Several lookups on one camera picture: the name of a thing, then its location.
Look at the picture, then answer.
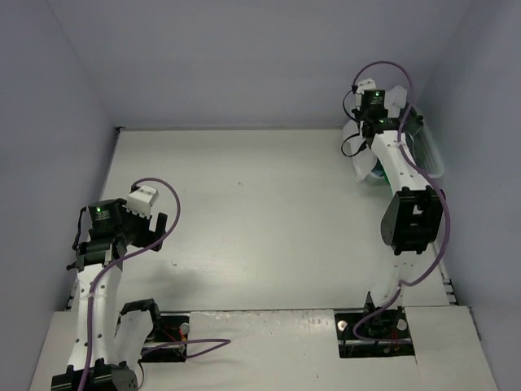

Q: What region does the white t-shirt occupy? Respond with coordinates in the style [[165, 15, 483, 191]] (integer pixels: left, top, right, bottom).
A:
[[340, 83, 410, 185]]

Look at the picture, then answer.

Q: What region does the green t-shirt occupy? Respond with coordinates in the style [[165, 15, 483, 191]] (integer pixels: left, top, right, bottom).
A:
[[373, 160, 392, 190]]

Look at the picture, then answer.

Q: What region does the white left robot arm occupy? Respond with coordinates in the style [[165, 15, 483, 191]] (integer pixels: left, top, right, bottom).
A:
[[50, 191, 168, 390]]

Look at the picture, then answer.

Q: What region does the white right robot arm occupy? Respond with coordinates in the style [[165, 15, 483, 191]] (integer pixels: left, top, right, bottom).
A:
[[355, 88, 450, 256]]

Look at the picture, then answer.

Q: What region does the light blue t-shirt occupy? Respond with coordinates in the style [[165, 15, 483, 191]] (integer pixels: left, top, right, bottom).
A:
[[365, 161, 387, 185]]

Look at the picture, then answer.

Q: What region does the white plastic laundry basket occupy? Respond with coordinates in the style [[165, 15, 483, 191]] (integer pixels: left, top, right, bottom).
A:
[[405, 108, 444, 179]]

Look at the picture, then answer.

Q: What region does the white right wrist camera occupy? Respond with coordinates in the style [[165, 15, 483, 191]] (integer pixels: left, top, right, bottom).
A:
[[352, 78, 376, 108]]

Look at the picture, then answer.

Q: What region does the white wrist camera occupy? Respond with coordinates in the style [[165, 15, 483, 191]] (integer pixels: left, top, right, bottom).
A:
[[125, 185, 159, 218], [352, 78, 376, 108]]

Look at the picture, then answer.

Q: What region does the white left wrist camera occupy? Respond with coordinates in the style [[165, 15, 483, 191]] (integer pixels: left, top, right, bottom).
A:
[[125, 185, 159, 218]]

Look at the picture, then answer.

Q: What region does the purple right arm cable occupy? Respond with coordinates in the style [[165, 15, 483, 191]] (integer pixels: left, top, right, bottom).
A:
[[352, 60, 452, 340]]

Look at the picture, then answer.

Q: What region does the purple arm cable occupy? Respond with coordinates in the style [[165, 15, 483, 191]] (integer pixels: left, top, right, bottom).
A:
[[79, 177, 231, 391], [352, 60, 452, 340]]

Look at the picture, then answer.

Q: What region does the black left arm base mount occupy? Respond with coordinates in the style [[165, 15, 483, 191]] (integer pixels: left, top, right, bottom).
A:
[[140, 314, 190, 363]]

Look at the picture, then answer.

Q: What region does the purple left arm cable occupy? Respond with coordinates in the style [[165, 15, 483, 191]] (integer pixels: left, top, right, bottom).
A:
[[79, 177, 231, 391]]

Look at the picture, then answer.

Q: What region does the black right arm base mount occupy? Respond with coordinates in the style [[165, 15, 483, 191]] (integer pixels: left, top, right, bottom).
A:
[[334, 307, 415, 359]]

